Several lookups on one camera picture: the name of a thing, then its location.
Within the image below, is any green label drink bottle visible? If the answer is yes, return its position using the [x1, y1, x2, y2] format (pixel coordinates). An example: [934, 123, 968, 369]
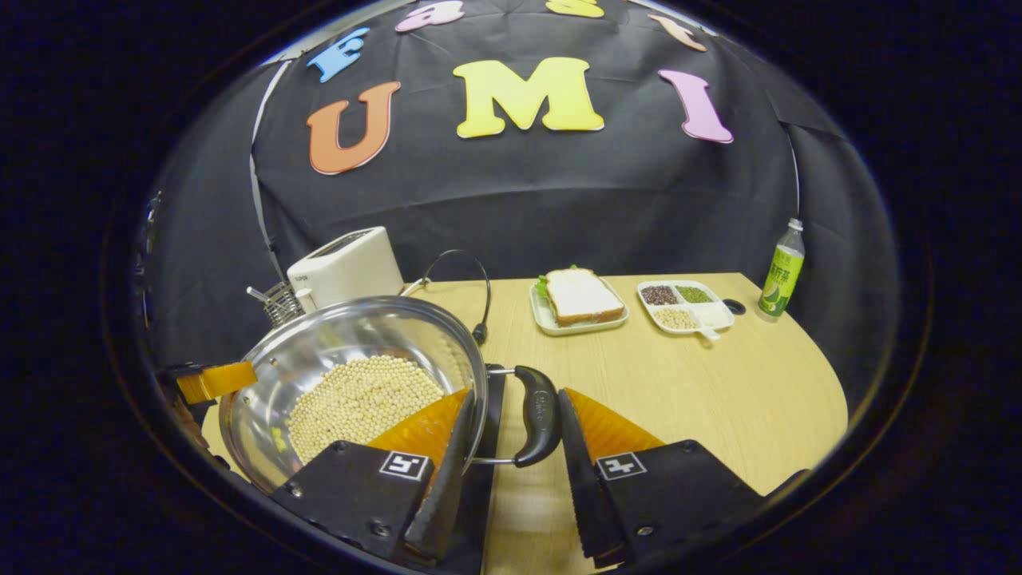
[757, 218, 806, 320]

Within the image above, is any white toaster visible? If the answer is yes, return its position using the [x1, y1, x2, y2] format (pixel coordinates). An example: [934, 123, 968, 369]
[286, 226, 405, 314]

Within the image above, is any white divided dish with grains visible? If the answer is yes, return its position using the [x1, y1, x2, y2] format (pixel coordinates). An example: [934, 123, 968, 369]
[636, 280, 735, 343]

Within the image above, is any pile of yellow soybeans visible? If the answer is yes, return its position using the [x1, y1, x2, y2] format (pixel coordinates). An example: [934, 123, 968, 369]
[286, 355, 446, 466]

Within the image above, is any black induction cooktop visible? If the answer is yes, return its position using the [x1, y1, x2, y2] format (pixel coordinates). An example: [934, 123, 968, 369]
[403, 366, 509, 575]

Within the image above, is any white rectangular plate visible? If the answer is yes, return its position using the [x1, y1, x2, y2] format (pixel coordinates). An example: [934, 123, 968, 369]
[529, 280, 631, 337]

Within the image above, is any steel pot with black handle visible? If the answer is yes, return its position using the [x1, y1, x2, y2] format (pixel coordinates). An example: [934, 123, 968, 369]
[218, 295, 564, 494]

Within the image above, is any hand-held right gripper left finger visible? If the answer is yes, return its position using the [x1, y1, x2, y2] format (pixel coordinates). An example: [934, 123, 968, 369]
[270, 389, 477, 566]

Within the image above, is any white bread sandwich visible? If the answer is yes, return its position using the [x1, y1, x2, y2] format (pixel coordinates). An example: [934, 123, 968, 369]
[537, 266, 626, 327]

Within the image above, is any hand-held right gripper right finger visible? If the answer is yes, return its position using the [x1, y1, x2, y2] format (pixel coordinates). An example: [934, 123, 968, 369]
[557, 388, 764, 569]

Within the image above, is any black power cable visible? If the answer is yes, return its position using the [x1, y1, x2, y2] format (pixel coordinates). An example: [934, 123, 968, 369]
[403, 249, 492, 347]

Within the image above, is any metal wire holder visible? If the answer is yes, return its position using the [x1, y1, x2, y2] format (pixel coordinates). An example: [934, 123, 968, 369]
[246, 281, 306, 330]

